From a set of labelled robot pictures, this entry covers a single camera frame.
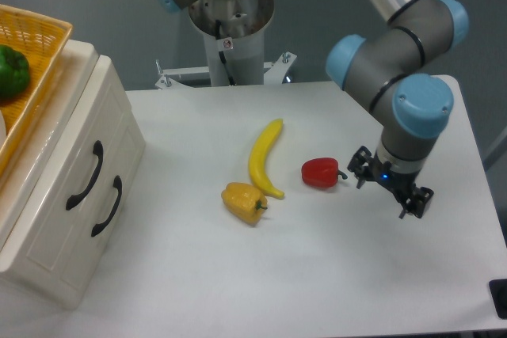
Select black device at table edge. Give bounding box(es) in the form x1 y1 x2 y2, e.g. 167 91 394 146
489 279 507 320

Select yellow woven basket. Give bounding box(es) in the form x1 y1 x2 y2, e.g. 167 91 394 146
1 5 73 170

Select white drawer cabinet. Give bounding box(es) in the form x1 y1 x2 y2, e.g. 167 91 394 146
1 40 145 309

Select green bell pepper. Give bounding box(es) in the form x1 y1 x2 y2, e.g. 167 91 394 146
1 45 30 99

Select white top drawer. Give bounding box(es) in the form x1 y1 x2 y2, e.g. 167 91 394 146
2 55 144 271

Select black cable on pedestal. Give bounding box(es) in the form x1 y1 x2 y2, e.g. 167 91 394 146
215 20 237 86

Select red bell pepper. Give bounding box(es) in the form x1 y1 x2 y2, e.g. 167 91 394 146
301 158 348 188

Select black top drawer handle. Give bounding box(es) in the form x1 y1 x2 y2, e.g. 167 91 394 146
66 140 104 211

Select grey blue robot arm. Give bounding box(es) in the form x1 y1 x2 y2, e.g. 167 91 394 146
158 0 469 217

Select black lower drawer handle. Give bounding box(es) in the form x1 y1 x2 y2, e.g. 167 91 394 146
90 174 124 237

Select white plate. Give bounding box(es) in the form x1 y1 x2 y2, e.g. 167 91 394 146
0 112 7 146

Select yellow bell pepper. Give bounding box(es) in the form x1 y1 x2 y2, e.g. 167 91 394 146
221 182 268 226

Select yellow banana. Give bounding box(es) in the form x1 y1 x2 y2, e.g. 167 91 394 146
248 119 284 199

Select black drawer handle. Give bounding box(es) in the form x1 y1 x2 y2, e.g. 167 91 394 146
90 174 124 237
66 140 104 211

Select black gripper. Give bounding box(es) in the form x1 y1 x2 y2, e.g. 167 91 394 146
347 146 434 218

